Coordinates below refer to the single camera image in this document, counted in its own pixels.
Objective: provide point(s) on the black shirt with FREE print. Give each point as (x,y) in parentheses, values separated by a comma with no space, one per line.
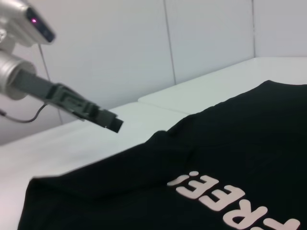
(216,148)

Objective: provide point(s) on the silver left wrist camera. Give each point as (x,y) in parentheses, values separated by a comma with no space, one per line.
(31,21)

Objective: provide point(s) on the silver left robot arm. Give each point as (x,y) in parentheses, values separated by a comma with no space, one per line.
(9,74)

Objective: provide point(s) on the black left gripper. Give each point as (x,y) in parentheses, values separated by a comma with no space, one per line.
(62,98)

